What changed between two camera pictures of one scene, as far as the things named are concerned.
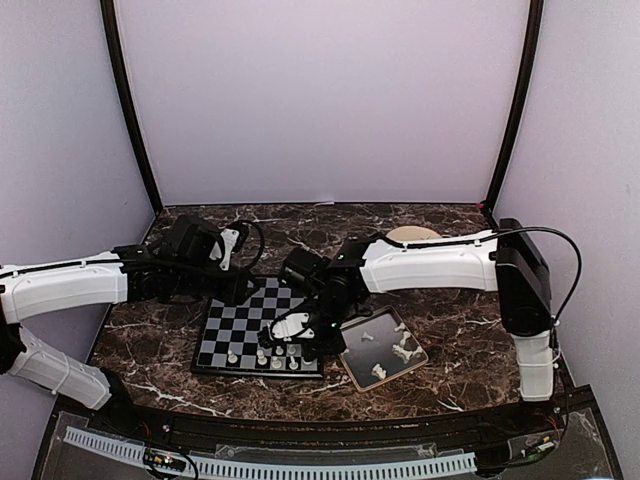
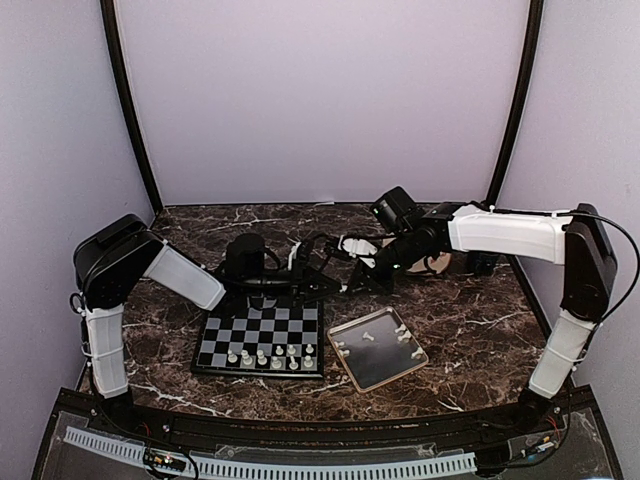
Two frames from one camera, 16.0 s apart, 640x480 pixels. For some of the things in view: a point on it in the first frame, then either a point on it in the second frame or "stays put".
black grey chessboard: x=229 y=340 stays put
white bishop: x=232 y=358 stays put
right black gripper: x=334 y=345 → x=367 y=278
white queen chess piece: x=262 y=360 stays put
